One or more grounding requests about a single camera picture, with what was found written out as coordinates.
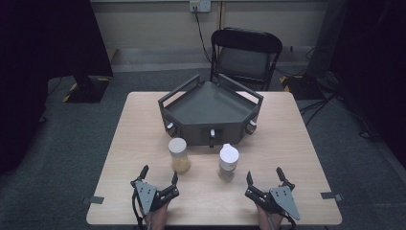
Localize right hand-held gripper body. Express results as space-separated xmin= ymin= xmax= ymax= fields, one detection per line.
xmin=244 ymin=185 xmax=302 ymax=221

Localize black curtain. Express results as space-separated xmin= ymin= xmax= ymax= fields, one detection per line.
xmin=314 ymin=0 xmax=406 ymax=167
xmin=0 ymin=0 xmax=114 ymax=175

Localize person's left hand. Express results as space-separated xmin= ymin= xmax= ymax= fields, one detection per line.
xmin=144 ymin=201 xmax=171 ymax=230

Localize white wall socket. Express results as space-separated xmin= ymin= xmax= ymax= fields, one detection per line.
xmin=189 ymin=0 xmax=213 ymax=13

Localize black power cable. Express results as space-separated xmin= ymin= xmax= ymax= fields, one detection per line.
xmin=192 ymin=6 xmax=213 ymax=64

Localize black stand base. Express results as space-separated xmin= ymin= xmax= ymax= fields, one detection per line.
xmin=62 ymin=75 xmax=113 ymax=104

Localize glass jar with spouted white lid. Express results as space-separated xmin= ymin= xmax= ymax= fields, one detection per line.
xmin=217 ymin=143 xmax=240 ymax=180

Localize black folding chair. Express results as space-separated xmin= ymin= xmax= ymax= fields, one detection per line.
xmin=209 ymin=27 xmax=284 ymax=92

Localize person's right hand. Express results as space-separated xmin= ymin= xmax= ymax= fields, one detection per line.
xmin=256 ymin=204 xmax=284 ymax=230

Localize black floor cables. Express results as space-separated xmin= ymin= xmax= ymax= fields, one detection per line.
xmin=298 ymin=92 xmax=374 ymax=140

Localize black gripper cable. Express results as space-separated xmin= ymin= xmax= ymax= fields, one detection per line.
xmin=281 ymin=213 xmax=298 ymax=230
xmin=130 ymin=191 xmax=147 ymax=230

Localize dark grey corner rack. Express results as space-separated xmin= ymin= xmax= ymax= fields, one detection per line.
xmin=157 ymin=74 xmax=264 ymax=149

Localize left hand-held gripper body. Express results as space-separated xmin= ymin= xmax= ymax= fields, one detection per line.
xmin=130 ymin=179 xmax=180 ymax=216

